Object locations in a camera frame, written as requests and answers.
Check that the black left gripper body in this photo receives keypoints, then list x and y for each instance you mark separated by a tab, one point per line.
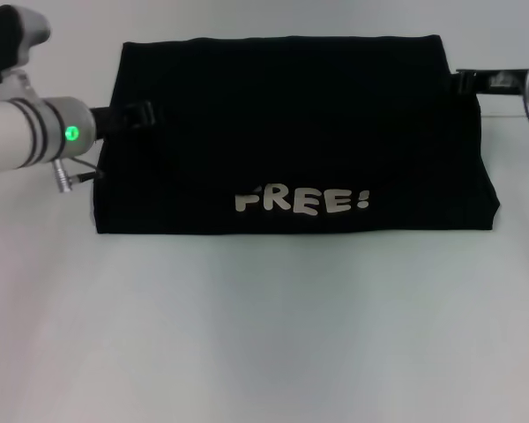
110	119

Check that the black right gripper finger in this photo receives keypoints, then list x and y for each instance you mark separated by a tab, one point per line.
464	84

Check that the black shirt with white print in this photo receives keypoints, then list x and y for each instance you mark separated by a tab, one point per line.
291	145

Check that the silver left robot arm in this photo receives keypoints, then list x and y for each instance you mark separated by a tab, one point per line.
17	132

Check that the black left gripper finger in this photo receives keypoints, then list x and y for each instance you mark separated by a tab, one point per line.
140	114

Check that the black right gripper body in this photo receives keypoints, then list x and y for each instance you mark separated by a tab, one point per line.
498	81

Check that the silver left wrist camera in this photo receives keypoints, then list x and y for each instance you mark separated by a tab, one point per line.
9	39

